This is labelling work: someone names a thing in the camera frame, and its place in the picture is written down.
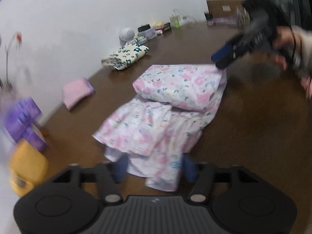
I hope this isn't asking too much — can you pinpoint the person's right hand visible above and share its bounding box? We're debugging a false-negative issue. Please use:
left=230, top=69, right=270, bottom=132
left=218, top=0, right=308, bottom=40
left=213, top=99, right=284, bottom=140
left=269, top=26, right=296, bottom=71

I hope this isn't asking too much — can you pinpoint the purple white tissue pack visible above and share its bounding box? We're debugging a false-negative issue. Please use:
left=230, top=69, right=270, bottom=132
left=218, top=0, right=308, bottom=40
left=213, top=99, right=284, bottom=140
left=22, top=124, right=48, bottom=152

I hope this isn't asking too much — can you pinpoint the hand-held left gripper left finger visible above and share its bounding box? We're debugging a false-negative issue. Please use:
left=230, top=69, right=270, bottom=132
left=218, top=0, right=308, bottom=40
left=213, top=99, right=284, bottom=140
left=52, top=155, right=128, bottom=204

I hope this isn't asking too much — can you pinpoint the brown wooden board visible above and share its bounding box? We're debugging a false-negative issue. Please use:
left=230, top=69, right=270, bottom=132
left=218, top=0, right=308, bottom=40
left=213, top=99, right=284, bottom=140
left=207, top=0, right=245, bottom=26

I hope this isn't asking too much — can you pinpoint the person's right forearm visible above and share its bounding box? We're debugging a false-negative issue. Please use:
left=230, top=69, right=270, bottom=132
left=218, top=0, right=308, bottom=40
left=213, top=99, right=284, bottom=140
left=291, top=26, right=312, bottom=98

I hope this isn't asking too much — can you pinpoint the white robot speaker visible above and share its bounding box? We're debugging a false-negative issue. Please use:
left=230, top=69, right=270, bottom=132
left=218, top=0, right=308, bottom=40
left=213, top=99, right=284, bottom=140
left=119, top=27, right=137, bottom=46

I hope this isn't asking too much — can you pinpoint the pink floral dress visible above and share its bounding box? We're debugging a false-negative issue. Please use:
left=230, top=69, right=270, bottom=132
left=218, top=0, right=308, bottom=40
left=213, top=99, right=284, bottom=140
left=93, top=64, right=228, bottom=192

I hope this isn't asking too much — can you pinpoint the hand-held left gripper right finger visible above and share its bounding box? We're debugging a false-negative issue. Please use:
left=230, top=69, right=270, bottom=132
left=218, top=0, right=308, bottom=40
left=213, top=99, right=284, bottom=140
left=183, top=155, right=260, bottom=204

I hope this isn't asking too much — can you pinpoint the purple soft tissue pack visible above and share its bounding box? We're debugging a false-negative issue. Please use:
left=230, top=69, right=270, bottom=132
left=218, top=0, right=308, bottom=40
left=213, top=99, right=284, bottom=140
left=5, top=97, right=43, bottom=142

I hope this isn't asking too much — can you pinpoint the yellow mug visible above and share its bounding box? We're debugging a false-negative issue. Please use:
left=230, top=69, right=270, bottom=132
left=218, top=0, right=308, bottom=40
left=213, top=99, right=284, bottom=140
left=8, top=138, right=49, bottom=197

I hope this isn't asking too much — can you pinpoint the plain pink cloth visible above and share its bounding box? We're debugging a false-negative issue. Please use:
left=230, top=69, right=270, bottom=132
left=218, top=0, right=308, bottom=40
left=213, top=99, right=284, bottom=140
left=62, top=77, right=95, bottom=111

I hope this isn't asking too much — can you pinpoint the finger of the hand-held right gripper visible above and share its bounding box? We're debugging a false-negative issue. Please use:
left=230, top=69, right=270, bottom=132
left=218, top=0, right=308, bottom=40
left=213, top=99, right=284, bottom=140
left=211, top=41, right=238, bottom=62
left=216, top=47, right=251, bottom=69

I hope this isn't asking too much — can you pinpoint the dried rose bouquet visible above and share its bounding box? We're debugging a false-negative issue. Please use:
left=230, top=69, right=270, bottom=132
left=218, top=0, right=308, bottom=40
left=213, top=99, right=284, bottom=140
left=5, top=32, right=23, bottom=83

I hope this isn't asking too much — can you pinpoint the grey printed tin box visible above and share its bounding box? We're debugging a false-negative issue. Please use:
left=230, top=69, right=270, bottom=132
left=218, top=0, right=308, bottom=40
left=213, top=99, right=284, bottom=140
left=138, top=28, right=158, bottom=39

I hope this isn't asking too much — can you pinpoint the white cable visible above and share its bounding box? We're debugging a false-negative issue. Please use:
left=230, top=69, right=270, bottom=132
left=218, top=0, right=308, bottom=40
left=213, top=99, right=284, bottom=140
left=173, top=8, right=195, bottom=22

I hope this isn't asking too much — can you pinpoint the cream green-flowered folded cloth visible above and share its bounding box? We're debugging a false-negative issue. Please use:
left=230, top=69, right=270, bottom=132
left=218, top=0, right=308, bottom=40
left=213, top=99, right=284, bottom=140
left=101, top=43, right=150, bottom=71

